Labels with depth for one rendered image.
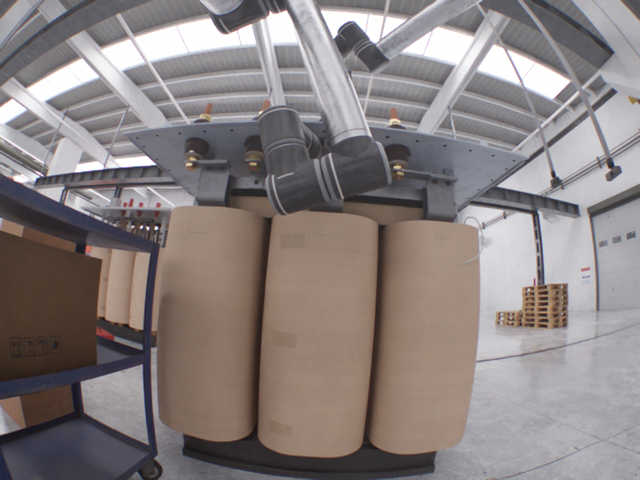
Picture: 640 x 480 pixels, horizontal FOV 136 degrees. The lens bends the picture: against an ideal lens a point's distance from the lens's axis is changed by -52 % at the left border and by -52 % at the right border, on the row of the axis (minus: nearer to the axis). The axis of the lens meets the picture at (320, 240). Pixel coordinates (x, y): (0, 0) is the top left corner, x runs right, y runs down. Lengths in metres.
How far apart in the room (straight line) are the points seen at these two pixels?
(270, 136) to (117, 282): 2.99
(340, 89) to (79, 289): 0.81
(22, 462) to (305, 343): 1.09
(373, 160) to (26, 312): 0.82
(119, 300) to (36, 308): 2.75
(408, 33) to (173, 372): 1.58
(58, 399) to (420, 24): 2.27
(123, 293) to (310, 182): 3.04
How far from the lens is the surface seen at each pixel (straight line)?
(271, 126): 0.66
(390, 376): 1.00
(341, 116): 0.62
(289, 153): 0.61
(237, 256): 0.95
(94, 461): 1.12
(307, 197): 0.58
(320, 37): 0.77
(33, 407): 1.49
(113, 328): 3.72
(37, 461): 1.13
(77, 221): 0.69
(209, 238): 0.97
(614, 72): 6.31
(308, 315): 0.87
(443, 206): 1.07
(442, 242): 0.99
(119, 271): 3.42
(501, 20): 10.35
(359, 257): 0.90
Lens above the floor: 0.79
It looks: 12 degrees up
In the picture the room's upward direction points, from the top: 4 degrees clockwise
